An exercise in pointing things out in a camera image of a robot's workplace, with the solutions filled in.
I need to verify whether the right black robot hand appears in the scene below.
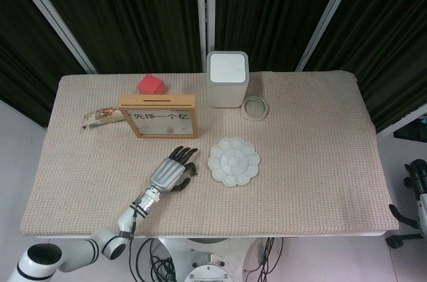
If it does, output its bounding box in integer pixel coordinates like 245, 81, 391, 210
403, 159, 427, 197

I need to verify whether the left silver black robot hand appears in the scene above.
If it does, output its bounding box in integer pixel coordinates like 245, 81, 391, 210
149, 145, 200, 193

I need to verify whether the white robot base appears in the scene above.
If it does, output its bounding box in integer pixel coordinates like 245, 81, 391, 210
156, 237, 255, 282

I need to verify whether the black office chair base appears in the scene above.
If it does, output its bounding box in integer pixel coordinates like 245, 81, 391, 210
386, 202, 427, 250

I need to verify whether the white flower paint palette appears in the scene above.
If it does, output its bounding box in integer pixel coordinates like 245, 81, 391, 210
208, 137, 261, 188

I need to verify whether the brown snack packet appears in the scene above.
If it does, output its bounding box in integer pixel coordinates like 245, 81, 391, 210
81, 106, 125, 129

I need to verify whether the red cube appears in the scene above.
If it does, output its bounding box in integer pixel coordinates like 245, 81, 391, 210
138, 74, 167, 95

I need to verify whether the beige masking tape roll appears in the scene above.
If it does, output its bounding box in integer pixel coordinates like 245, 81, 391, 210
241, 95, 269, 121

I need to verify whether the white square trash bin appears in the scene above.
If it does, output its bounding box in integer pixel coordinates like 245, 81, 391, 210
206, 50, 250, 109

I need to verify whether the pink woven tablecloth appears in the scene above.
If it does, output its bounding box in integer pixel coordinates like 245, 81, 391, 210
20, 70, 400, 238

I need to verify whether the black curtain panel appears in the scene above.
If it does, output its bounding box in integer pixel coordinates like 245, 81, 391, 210
213, 0, 350, 73
0, 0, 91, 128
305, 0, 427, 133
25, 0, 205, 75

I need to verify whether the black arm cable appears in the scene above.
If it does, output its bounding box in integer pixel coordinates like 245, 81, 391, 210
127, 199, 141, 282

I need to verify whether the wooden frame money box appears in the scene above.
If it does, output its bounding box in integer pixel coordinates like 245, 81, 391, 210
117, 93, 201, 139

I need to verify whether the black floor cable bundle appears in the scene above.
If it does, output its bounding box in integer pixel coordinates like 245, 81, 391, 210
245, 237, 285, 282
138, 237, 177, 282

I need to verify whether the white partition post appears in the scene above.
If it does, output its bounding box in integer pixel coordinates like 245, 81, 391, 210
6, 0, 98, 75
195, 0, 217, 73
295, 0, 364, 72

